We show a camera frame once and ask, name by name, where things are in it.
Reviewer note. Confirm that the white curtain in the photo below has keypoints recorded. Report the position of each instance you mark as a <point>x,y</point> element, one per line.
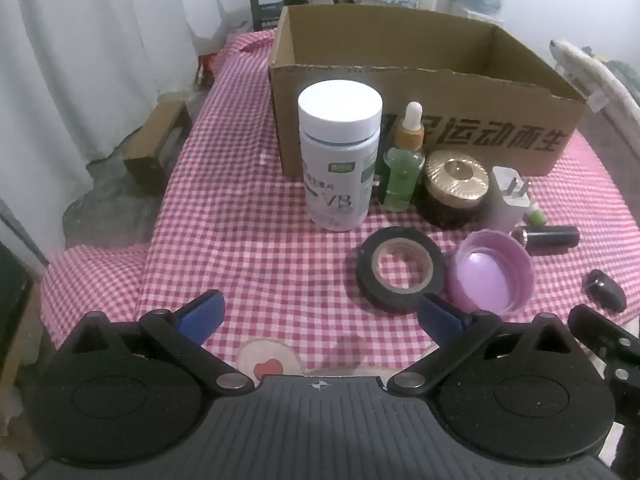
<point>75,60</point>

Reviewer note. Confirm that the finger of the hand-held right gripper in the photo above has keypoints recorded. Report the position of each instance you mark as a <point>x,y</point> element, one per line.
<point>607,340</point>

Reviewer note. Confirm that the red checkered tablecloth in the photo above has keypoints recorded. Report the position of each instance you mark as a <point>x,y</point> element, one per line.
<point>250,235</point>

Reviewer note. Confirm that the large cardboard box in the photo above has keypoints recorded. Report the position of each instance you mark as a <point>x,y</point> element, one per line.
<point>500,105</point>

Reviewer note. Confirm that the small cardboard box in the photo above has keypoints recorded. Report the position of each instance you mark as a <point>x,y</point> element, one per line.
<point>150,160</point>

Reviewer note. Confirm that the white pill bottle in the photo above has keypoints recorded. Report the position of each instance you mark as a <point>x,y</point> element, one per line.
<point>335,185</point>

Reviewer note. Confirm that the black tape roll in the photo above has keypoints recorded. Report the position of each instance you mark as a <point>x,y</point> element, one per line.
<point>367,280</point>

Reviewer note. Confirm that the purple plastic lid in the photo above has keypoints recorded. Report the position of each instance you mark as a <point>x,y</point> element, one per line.
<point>480,280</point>

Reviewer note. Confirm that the green dropper bottle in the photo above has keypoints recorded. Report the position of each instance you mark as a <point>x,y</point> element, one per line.
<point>400,180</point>

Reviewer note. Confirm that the small green bottle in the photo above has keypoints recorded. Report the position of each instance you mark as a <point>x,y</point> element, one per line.
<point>537,217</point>

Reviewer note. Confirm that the black jar with gold lid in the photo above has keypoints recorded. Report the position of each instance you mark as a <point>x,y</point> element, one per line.
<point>450,210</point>

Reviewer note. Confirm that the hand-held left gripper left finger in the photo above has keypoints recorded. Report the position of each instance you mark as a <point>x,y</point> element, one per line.
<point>202,312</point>

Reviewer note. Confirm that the black cylinder tube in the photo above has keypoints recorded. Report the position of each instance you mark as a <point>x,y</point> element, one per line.
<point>550,239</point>

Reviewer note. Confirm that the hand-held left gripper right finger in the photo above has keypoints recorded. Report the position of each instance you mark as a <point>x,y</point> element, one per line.
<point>440,316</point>

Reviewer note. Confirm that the small black oval object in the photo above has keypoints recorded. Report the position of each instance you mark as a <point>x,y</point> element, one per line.
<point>607,290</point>

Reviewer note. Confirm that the white charger plug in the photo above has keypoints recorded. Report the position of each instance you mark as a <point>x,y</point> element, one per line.
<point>505,205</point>

